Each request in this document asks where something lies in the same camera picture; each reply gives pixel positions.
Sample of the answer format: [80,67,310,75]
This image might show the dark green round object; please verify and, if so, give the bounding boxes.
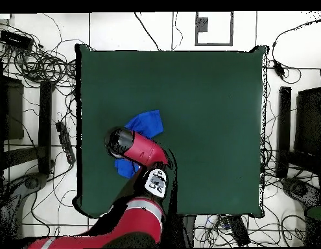
[306,206,321,221]

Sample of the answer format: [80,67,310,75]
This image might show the dark grey stand foot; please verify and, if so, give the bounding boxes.
[280,177,321,208]
[4,172,49,198]

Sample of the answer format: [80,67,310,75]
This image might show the blue shirt with white print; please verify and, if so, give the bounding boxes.
[113,110,165,179]

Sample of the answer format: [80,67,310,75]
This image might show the black power adapter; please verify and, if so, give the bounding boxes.
[272,59,285,78]

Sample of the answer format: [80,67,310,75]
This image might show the dark green table cloth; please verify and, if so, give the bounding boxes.
[73,43,269,218]

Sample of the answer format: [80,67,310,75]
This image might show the black stand with dark panel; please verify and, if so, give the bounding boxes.
[0,58,56,180]
[276,86,321,180]

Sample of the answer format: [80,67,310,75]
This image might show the grey square floor frame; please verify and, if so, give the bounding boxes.
[195,11,234,47]

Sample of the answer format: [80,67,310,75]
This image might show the black box device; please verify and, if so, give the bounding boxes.
[0,29,34,51]

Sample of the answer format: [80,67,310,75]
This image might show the wide black power strip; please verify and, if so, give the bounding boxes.
[226,215,252,247]

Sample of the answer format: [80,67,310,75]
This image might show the long black power strip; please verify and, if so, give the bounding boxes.
[55,121,77,165]

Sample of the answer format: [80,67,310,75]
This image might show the tangled black cables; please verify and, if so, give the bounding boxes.
[9,38,78,88]

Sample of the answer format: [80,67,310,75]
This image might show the black pedestal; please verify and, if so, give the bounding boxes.
[172,214,196,248]

